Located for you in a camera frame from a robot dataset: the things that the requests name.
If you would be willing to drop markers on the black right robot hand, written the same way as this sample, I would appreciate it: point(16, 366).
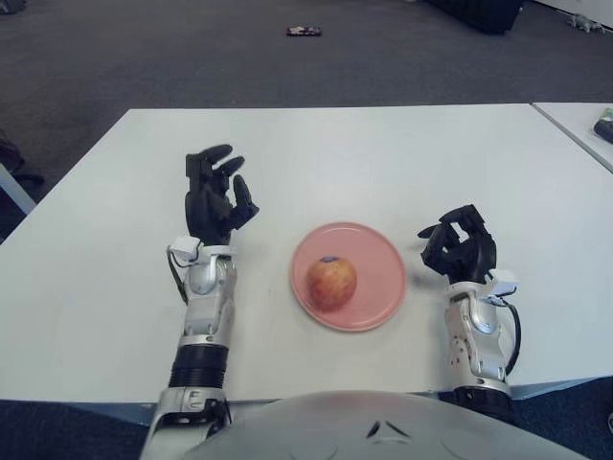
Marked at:
point(471, 249)

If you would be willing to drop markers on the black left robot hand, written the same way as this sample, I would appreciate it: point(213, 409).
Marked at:
point(208, 211)

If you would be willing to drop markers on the red yellow apple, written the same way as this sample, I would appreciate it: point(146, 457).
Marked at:
point(331, 286)

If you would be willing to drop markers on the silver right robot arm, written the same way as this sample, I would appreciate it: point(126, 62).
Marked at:
point(479, 335)

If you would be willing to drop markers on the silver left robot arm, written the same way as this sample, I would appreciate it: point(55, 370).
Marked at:
point(206, 316)

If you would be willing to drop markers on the pink round plate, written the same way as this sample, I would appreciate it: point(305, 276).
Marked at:
point(378, 273)

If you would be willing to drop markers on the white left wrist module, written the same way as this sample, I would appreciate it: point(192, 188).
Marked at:
point(184, 248)

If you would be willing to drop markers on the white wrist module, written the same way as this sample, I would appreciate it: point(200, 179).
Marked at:
point(505, 282)
point(184, 248)

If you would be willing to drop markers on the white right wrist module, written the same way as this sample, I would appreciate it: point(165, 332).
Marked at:
point(505, 282)

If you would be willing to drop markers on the black handheld controller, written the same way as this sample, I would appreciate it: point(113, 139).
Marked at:
point(605, 130)

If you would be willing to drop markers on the green packet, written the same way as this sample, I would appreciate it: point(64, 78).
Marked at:
point(607, 113)

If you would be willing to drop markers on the white table leg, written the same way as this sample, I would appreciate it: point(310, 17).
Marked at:
point(16, 191)

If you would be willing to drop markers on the small dark tray on floor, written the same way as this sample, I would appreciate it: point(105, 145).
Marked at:
point(304, 31)

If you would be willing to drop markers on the silver robot torso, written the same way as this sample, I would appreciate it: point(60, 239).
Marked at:
point(364, 426)

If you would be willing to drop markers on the large black case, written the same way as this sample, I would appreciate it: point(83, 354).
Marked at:
point(479, 14)

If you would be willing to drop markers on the white table frame rail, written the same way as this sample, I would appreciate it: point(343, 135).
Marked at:
point(560, 387)

